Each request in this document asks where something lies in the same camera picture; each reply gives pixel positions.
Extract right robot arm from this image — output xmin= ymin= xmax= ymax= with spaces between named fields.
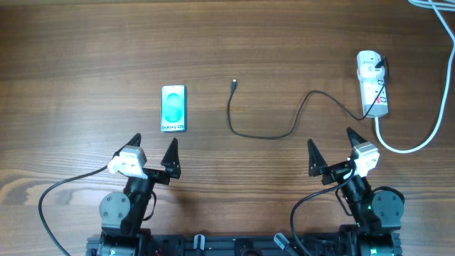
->
xmin=301 ymin=127 xmax=405 ymax=256

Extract white USB charger plug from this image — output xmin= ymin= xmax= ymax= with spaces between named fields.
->
xmin=357 ymin=63 xmax=385 ymax=81

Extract black right camera cable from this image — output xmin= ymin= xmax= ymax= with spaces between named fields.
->
xmin=289 ymin=169 xmax=356 ymax=256

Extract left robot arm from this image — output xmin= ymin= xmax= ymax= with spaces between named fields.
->
xmin=86 ymin=133 xmax=181 ymax=256

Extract black camera cable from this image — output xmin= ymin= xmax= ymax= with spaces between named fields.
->
xmin=289 ymin=169 xmax=356 ymax=256
xmin=38 ymin=165 xmax=109 ymax=256

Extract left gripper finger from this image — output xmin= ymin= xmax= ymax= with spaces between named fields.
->
xmin=113 ymin=133 xmax=141 ymax=156
xmin=161 ymin=138 xmax=181 ymax=179

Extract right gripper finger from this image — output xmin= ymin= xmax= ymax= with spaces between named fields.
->
xmin=307 ymin=139 xmax=328 ymax=176
xmin=346 ymin=127 xmax=367 ymax=147

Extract white power strip cord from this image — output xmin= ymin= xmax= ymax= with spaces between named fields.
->
xmin=374 ymin=0 xmax=455 ymax=154

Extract teal Galaxy smartphone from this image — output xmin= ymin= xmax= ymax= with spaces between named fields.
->
xmin=161 ymin=85 xmax=186 ymax=132

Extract black USB charging cable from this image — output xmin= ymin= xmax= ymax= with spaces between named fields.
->
xmin=226 ymin=56 xmax=390 ymax=140

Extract white cables at corner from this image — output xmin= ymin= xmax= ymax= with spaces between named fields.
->
xmin=407 ymin=0 xmax=455 ymax=12

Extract black left camera cable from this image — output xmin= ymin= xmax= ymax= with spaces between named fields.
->
xmin=38 ymin=165 xmax=109 ymax=256

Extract white power strip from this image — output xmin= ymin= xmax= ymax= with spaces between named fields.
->
xmin=357 ymin=50 xmax=388 ymax=118

